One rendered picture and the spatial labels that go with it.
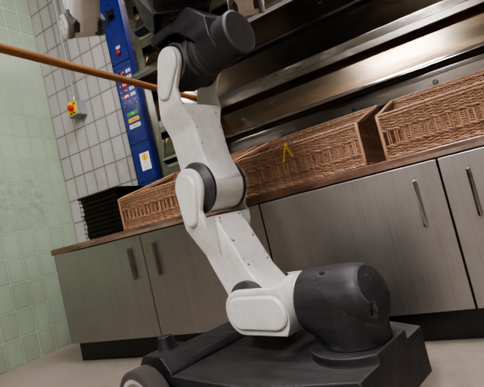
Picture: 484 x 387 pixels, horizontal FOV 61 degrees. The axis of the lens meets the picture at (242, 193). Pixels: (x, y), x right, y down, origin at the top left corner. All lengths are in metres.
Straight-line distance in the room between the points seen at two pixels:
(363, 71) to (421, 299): 1.04
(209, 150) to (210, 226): 0.21
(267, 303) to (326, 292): 0.14
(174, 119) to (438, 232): 0.84
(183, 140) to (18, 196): 1.82
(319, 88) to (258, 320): 1.29
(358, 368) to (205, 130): 0.70
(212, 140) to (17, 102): 2.08
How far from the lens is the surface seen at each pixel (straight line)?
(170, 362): 1.13
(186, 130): 1.16
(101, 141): 2.79
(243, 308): 1.02
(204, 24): 1.11
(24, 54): 1.54
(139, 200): 1.89
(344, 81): 1.98
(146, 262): 1.84
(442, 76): 1.91
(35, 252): 2.83
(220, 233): 1.09
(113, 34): 2.77
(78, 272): 2.17
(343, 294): 0.88
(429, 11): 1.99
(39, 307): 2.82
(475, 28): 1.95
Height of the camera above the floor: 0.50
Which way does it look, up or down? 4 degrees up
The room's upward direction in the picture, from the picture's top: 13 degrees counter-clockwise
